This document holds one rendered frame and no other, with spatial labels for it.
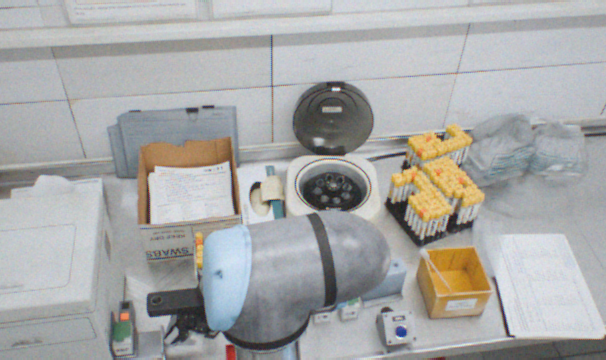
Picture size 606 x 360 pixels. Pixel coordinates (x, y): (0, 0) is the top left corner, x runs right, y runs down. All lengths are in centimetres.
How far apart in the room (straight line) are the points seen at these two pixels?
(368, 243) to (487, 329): 83
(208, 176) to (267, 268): 100
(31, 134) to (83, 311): 68
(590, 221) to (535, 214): 15
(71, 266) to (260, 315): 59
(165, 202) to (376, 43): 69
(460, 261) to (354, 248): 87
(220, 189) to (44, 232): 52
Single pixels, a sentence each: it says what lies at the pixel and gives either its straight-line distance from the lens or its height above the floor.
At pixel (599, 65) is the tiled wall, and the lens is 198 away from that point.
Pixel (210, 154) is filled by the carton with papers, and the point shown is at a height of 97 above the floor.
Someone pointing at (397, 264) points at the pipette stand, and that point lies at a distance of 145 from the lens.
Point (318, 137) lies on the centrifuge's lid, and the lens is 169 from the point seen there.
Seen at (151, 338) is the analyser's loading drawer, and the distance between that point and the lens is 141.
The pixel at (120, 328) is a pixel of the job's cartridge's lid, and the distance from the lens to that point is 136.
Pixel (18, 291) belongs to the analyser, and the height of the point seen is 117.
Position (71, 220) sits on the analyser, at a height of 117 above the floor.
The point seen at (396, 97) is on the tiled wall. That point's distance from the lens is 175.
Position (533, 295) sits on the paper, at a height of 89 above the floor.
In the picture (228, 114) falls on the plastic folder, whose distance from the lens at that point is 166.
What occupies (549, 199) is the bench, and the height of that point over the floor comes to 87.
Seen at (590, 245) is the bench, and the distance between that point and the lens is 178.
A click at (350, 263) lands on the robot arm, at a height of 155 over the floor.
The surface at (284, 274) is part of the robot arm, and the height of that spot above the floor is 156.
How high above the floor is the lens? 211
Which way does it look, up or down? 45 degrees down
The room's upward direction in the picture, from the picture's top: 3 degrees clockwise
